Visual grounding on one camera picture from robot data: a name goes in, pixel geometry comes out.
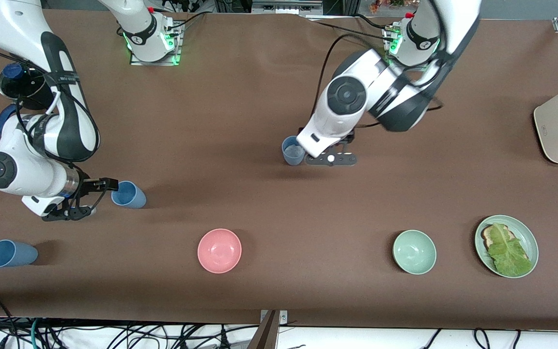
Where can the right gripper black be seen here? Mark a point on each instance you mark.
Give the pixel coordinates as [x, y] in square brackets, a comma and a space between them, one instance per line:
[86, 186]

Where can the blue plastic cup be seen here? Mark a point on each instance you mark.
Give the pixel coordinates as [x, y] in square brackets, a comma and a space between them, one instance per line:
[133, 196]
[291, 156]
[12, 254]

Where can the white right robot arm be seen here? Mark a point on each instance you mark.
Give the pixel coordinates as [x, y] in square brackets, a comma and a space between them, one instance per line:
[7, 24]

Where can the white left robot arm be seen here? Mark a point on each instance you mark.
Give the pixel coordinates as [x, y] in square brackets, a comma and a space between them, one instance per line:
[356, 68]

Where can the brown table cover sheet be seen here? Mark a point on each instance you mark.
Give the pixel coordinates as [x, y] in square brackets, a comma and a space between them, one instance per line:
[279, 208]

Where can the glass lid with blue knob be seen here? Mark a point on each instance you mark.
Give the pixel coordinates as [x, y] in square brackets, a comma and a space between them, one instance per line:
[27, 87]

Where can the green bowl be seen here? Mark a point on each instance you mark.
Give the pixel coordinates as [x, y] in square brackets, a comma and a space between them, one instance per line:
[414, 252]

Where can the pink bowl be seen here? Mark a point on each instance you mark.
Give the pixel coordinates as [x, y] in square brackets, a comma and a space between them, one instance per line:
[219, 252]

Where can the grey equipment box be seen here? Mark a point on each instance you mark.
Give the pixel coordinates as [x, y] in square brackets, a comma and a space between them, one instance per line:
[284, 6]

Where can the toasted bread slice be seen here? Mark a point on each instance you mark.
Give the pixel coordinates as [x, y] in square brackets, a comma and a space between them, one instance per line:
[487, 237]

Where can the green lettuce leaf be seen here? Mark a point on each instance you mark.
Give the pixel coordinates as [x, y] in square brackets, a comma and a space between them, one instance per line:
[509, 252]

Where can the metal base plate green light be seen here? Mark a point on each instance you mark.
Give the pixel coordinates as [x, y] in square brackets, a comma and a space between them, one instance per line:
[138, 62]
[424, 68]

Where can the metal table edge bracket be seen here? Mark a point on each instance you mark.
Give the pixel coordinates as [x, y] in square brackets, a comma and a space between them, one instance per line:
[284, 317]

